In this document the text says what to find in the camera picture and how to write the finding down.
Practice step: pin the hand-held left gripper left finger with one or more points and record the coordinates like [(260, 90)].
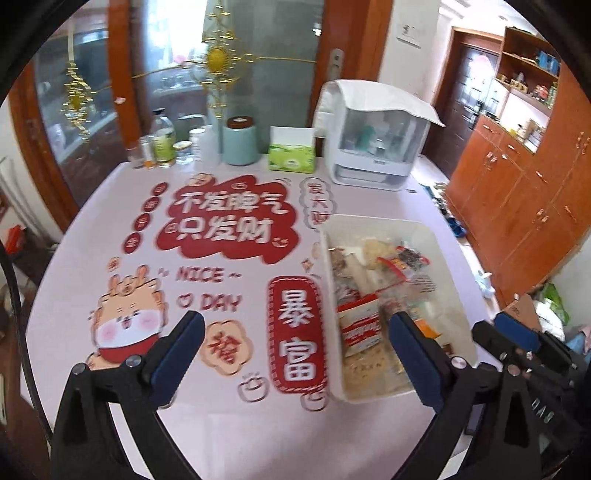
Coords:
[(178, 357)]

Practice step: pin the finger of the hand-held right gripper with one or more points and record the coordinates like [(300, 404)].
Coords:
[(487, 339), (517, 327)]

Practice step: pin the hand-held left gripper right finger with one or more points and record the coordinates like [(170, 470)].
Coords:
[(413, 357)]

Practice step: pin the clear packet with orange sachet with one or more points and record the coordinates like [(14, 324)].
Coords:
[(427, 326)]

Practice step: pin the beige cracker packet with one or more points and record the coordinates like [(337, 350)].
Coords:
[(369, 374)]

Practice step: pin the red white snack packet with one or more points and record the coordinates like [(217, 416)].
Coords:
[(364, 323)]

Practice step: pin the clear printed snack packet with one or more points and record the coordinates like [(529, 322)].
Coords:
[(418, 284)]

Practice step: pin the red dark snack packet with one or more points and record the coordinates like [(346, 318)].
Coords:
[(407, 261)]

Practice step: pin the long white snack packet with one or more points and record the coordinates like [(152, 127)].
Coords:
[(355, 277)]

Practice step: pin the round rice cracker packet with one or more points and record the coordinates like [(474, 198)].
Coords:
[(376, 249)]

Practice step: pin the white plastic bin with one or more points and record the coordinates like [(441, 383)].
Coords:
[(378, 225)]

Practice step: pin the cardboard box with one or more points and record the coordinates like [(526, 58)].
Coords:
[(524, 307)]

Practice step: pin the green plastic bag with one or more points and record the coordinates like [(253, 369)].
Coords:
[(556, 300)]

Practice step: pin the white baby shoe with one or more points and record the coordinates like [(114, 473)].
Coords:
[(487, 282)]

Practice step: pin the blue clog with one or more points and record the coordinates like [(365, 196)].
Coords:
[(458, 228)]

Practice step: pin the wooden cabinet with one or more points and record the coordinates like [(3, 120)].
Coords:
[(531, 194)]

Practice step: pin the printed pink table cover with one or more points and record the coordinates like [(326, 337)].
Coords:
[(69, 277)]

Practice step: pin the white storage cabinet box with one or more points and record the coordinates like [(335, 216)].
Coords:
[(364, 175)]

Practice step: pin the clear glass cup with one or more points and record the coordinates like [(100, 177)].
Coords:
[(135, 157)]

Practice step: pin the small yellow lid jar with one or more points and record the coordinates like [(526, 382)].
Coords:
[(182, 152)]

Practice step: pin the glass bottle with green label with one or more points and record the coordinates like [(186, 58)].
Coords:
[(164, 147)]

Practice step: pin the small white jar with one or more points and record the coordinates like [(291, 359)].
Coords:
[(196, 143)]

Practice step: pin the teal canister with wooden lid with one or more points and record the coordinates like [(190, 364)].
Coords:
[(240, 145)]

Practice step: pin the teal liquid bottle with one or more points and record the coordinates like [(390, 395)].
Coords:
[(364, 136)]

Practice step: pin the green tissue pack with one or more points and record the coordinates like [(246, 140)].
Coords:
[(291, 159)]

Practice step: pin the dark entrance door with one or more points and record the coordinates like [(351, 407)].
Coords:
[(471, 92)]

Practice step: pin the white cloth cover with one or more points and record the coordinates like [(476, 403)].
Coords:
[(369, 94)]

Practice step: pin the wooden framed glass door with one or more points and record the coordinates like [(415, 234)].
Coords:
[(277, 83)]

